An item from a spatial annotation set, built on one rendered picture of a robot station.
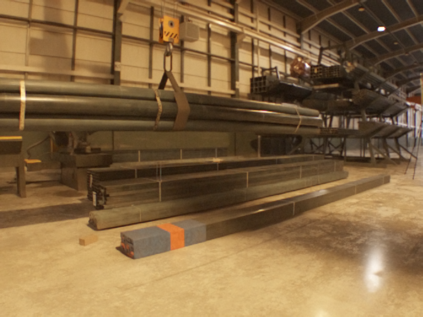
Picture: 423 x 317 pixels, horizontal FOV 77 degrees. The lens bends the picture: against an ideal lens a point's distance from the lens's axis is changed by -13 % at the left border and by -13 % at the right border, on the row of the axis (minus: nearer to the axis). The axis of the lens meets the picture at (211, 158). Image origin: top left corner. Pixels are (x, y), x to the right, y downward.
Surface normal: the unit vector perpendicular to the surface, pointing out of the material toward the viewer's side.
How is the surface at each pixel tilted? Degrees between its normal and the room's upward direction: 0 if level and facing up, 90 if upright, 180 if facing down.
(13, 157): 90
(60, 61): 90
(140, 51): 90
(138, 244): 90
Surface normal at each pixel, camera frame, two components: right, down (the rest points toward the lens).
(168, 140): 0.67, 0.05
